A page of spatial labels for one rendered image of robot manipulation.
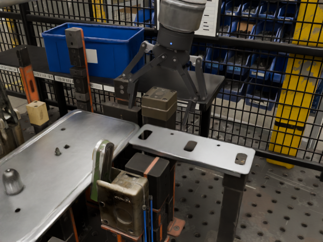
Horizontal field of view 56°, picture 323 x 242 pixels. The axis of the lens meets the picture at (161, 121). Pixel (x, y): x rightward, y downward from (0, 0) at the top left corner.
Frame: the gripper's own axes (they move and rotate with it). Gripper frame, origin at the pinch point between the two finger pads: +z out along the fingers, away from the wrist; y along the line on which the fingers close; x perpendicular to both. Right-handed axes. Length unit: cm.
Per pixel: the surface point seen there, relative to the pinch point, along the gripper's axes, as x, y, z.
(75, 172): 18.5, 11.5, 9.9
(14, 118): 10.4, 31.7, 7.8
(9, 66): -27, 61, 15
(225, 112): -205, -33, 92
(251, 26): -147, -25, 1
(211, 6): -35.5, -3.6, -20.9
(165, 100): -7.0, -0.1, 0.4
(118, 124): -2.2, 10.0, 8.6
